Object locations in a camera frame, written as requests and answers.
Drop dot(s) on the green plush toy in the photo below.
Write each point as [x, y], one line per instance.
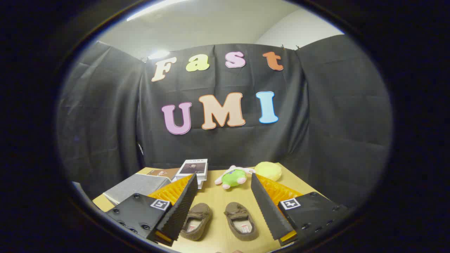
[233, 177]

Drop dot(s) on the plain white book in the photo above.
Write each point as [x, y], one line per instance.
[201, 181]

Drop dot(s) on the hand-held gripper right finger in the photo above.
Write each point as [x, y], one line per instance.
[265, 207]

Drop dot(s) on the brown fuzzy slipper shoe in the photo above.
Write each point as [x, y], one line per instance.
[236, 210]
[202, 211]

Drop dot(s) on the beige spine book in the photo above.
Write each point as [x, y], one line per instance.
[200, 186]

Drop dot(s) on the yellow plush cushion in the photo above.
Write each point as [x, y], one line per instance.
[269, 171]

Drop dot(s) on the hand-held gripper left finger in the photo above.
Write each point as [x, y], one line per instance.
[182, 203]

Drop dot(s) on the grey fabric storage box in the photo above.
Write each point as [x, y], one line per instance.
[137, 186]

